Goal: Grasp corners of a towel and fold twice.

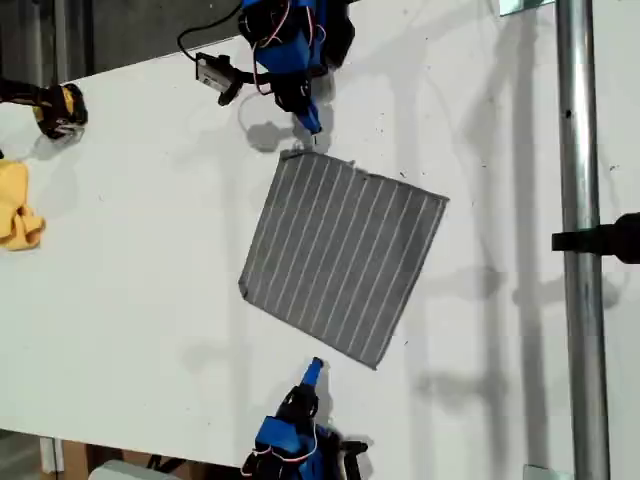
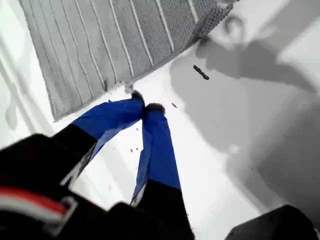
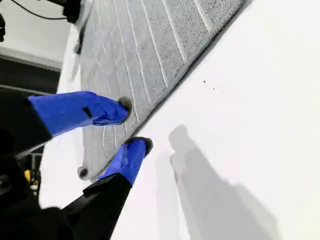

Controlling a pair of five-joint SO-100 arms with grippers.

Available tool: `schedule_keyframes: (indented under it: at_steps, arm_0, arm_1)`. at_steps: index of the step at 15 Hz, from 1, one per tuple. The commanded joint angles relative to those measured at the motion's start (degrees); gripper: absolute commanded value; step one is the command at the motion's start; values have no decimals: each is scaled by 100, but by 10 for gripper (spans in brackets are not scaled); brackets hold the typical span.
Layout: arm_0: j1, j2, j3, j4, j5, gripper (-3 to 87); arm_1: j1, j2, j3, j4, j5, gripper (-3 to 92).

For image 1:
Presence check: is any grey striped towel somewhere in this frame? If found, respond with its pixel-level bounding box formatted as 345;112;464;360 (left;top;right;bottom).
238;148;450;372

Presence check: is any white box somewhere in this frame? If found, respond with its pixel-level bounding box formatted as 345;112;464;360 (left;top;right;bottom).
88;459;166;480

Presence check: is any white table leg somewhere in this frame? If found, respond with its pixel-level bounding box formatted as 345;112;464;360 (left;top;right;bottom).
39;437;65;474

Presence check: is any yellow cloth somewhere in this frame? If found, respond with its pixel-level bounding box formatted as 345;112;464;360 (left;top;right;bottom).
0;158;47;251

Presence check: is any black clamp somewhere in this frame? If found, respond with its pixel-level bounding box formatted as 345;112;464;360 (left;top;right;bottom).
551;212;640;265

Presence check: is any black camera box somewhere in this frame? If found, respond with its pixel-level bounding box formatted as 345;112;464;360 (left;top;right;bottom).
338;438;372;480
194;51;247;107

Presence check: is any black camera cable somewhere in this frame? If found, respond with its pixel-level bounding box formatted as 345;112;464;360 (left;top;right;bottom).
177;8;251;64

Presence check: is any steel post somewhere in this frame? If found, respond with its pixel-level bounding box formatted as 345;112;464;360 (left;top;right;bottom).
554;0;612;480

